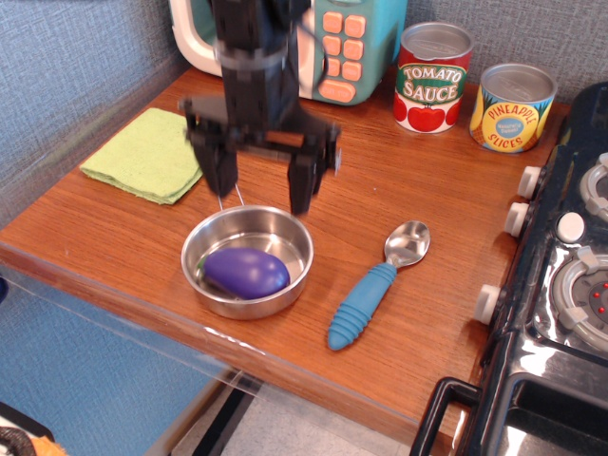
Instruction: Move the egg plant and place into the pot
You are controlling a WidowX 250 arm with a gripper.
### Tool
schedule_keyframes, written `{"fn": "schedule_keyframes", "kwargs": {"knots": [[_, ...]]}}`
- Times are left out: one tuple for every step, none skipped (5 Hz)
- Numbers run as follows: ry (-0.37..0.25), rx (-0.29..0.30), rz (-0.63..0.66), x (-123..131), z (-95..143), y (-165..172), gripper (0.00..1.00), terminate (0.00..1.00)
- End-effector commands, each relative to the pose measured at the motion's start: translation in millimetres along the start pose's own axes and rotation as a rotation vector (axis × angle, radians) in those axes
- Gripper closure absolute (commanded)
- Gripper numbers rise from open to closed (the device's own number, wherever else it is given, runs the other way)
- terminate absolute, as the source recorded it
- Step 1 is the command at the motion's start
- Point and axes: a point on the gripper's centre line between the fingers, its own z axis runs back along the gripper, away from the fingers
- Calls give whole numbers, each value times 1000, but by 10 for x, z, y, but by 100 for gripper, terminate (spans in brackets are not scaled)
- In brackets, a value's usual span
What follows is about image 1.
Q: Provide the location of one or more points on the green folded cloth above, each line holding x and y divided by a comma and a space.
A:
149, 158

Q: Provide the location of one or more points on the black toy stove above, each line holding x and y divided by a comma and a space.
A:
543, 389

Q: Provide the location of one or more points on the tomato sauce can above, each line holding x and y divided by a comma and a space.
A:
432, 68

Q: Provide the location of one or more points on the purple toy eggplant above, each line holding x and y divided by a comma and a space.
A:
244, 273

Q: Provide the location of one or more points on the small steel pot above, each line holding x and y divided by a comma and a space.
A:
265, 228

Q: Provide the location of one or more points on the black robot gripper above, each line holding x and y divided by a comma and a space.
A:
259, 112

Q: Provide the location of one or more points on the teal toy microwave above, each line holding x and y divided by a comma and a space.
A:
344, 47

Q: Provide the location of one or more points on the spoon with blue handle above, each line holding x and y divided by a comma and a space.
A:
405, 246

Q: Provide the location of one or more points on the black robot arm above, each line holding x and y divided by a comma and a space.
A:
257, 24

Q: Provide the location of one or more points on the pineapple slices can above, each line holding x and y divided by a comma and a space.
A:
512, 106

